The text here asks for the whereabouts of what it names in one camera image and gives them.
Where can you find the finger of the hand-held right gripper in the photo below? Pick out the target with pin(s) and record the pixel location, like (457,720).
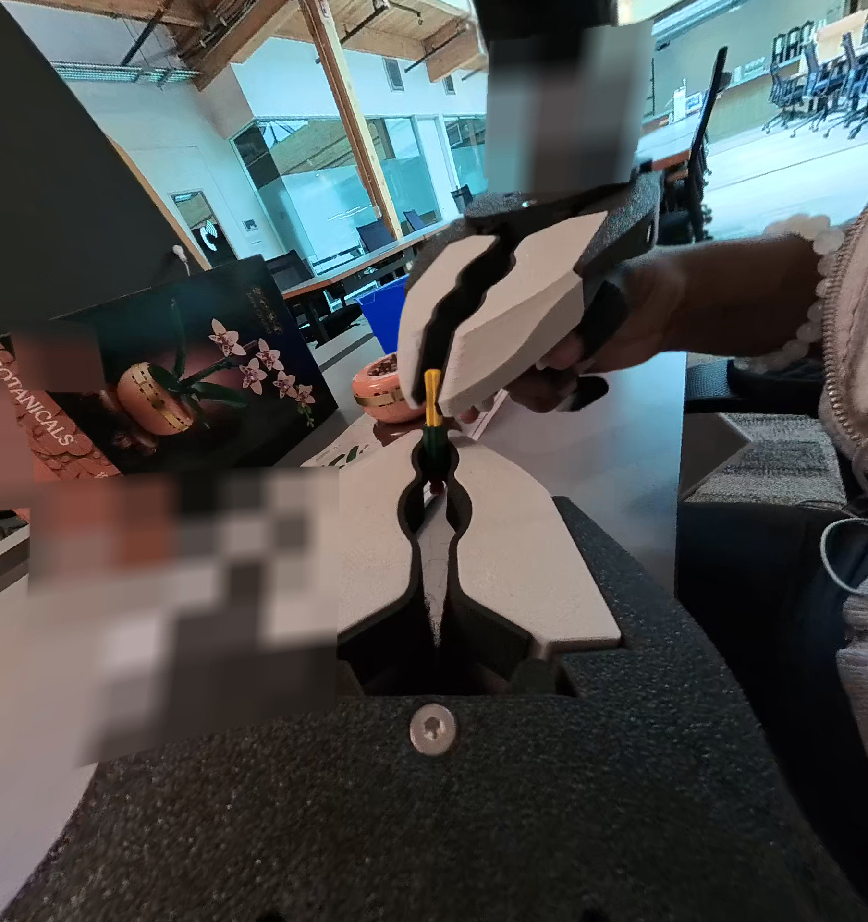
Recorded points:
(520,324)
(423,310)

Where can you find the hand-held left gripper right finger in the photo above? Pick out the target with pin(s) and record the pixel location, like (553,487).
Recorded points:
(534,569)

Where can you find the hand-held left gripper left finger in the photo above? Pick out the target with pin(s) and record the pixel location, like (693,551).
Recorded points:
(372,547)

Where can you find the yellow toy brick rod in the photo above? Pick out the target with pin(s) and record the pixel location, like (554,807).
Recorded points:
(432,396)

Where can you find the person's right forearm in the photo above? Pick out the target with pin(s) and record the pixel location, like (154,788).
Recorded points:
(751,295)

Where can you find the person's right hand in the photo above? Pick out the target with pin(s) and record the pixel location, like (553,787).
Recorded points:
(657,317)

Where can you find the blue bin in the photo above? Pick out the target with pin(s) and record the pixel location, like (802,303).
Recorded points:
(385,317)

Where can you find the long wood-edged office table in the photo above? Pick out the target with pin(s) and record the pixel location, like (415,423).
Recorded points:
(362,263)

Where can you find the black high-back office chair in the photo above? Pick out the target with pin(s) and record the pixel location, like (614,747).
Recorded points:
(700,158)

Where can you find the white instruction booklet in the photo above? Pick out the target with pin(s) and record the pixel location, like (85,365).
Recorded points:
(347,448)

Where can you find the pink round toy brick pot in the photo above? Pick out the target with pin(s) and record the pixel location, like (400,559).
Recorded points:
(376,403)

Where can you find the black orchid toy set box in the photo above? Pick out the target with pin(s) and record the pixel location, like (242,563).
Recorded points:
(261,432)

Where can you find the phone booth door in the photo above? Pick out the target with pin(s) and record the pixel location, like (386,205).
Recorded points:
(207,230)

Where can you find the person's dark jeans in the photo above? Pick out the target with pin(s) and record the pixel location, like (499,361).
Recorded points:
(765,612)

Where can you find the row of black office chairs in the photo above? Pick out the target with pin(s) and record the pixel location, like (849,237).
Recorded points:
(837,72)

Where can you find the ceiling light fixture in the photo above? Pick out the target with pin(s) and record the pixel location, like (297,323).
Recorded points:
(117,72)

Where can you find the large black board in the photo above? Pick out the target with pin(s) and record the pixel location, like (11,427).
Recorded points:
(45,180)

